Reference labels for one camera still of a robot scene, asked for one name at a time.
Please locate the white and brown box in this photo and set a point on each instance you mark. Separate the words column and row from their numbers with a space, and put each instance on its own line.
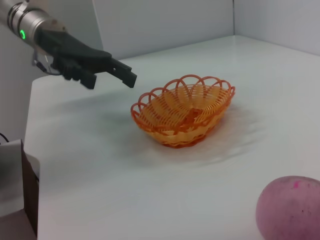
column 12, row 180

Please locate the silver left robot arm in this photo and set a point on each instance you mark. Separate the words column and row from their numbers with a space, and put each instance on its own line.
column 30, row 22

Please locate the pink peach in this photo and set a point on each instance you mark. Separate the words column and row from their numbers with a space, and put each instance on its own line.
column 290, row 212

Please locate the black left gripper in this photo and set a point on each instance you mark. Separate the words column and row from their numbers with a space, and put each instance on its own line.
column 75, row 48

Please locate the orange woven plastic basket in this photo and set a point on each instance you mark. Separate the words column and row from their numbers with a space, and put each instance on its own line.
column 175, row 107

